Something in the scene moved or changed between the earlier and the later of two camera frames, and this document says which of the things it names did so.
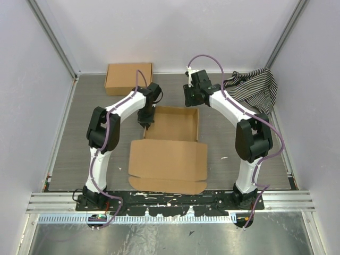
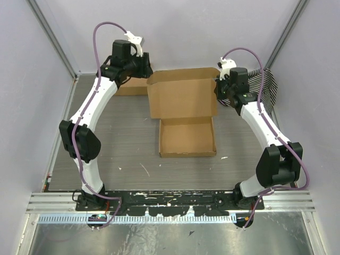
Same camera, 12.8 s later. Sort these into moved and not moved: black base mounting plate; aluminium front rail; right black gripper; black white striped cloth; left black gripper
Moved: right black gripper; left black gripper
Not moved: black base mounting plate; aluminium front rail; black white striped cloth
